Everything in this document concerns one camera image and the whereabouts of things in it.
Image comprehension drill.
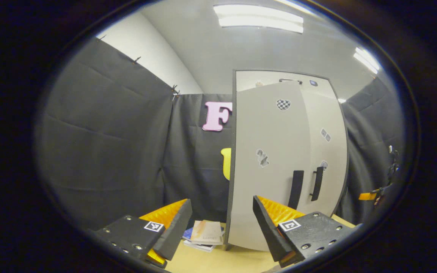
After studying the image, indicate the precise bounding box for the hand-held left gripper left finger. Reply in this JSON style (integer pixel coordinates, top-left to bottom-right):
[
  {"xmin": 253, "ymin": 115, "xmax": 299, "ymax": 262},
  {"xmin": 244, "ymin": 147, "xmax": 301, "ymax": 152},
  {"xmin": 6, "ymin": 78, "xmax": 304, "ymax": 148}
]
[{"xmin": 95, "ymin": 198, "xmax": 193, "ymax": 269}]

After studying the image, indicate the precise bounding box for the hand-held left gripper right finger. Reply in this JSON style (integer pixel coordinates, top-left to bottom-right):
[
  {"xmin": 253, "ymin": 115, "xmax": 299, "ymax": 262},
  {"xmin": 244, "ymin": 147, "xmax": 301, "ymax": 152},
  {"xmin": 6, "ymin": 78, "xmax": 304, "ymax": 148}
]
[{"xmin": 253, "ymin": 195, "xmax": 363, "ymax": 268}]

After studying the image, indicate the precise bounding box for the white cabinet door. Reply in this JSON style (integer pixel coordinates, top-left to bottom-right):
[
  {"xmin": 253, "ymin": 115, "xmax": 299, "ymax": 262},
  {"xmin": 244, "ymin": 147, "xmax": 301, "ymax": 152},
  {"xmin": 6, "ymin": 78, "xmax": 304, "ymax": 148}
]
[
  {"xmin": 300, "ymin": 89, "xmax": 350, "ymax": 217},
  {"xmin": 224, "ymin": 81, "xmax": 312, "ymax": 251}
]

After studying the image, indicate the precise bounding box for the white cabinet drawer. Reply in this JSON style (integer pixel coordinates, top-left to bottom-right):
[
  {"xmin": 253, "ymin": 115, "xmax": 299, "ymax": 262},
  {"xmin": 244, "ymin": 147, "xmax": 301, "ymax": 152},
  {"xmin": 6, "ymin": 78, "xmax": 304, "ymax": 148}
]
[{"xmin": 237, "ymin": 71, "xmax": 338, "ymax": 97}]

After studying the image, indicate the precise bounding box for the white book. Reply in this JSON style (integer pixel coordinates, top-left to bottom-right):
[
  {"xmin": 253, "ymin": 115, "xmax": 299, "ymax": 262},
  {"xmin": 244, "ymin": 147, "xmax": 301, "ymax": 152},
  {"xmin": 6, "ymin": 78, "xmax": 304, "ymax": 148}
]
[{"xmin": 184, "ymin": 238, "xmax": 216, "ymax": 253}]

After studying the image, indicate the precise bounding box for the black backdrop cloth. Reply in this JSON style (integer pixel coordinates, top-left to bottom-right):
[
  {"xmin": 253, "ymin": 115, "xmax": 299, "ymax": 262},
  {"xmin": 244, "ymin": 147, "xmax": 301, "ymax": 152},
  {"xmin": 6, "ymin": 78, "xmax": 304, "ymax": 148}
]
[{"xmin": 36, "ymin": 38, "xmax": 405, "ymax": 230}]

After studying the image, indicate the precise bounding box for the black door handle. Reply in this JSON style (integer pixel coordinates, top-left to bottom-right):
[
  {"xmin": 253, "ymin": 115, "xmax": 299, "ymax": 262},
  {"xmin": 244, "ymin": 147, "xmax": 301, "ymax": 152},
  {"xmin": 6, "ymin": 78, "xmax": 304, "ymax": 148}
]
[
  {"xmin": 288, "ymin": 170, "xmax": 305, "ymax": 210},
  {"xmin": 310, "ymin": 166, "xmax": 324, "ymax": 202}
]

